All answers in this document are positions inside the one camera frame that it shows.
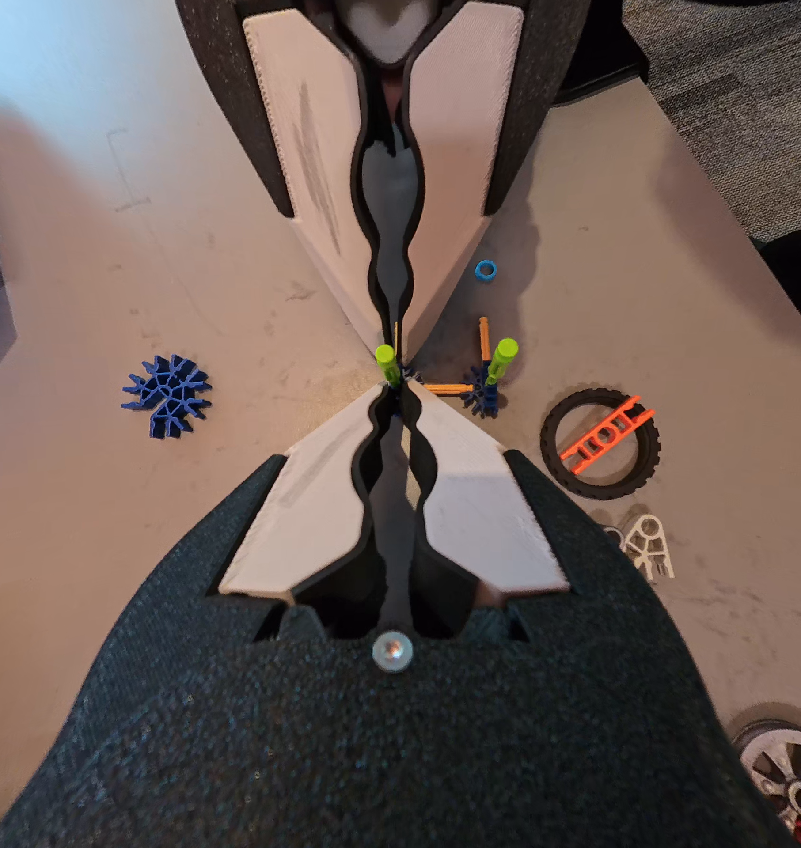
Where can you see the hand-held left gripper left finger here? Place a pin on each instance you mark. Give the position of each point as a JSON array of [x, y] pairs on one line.
[[294, 523]]

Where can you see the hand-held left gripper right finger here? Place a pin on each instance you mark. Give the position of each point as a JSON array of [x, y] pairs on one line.
[[493, 523]]

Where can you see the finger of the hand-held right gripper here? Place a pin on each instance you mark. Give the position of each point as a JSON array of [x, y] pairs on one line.
[[460, 132], [307, 132]]

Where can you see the black rubber tyre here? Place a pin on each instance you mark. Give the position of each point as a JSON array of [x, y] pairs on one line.
[[549, 430]]

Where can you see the orange flat ladder connector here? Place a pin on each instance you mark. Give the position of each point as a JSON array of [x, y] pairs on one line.
[[606, 434]]

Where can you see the pale grey wedge connector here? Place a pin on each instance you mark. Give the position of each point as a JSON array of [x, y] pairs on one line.
[[639, 540]]

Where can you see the blue double snowflake connector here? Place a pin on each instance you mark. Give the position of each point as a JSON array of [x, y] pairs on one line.
[[167, 396]]

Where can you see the silver spoked wheel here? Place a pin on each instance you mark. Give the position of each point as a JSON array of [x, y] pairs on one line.
[[758, 762]]

